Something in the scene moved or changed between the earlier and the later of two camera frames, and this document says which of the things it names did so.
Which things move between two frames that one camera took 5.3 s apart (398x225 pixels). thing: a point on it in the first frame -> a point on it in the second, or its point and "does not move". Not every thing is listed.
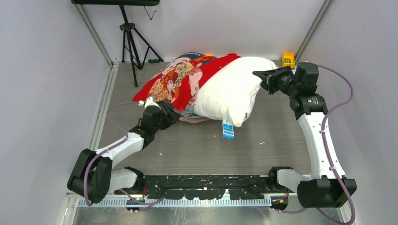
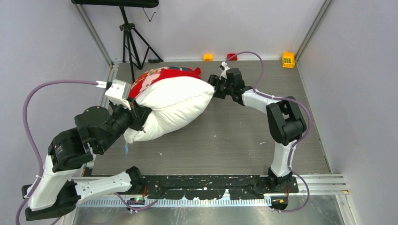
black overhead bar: [117, 2] does not move
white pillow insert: [229, 92] -> [176, 104]
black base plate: [206, 187] does not move
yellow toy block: [288, 59] does not move
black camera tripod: [136, 47] does not move
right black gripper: [272, 76] -> [216, 80]
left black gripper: [170, 118] -> [138, 114]
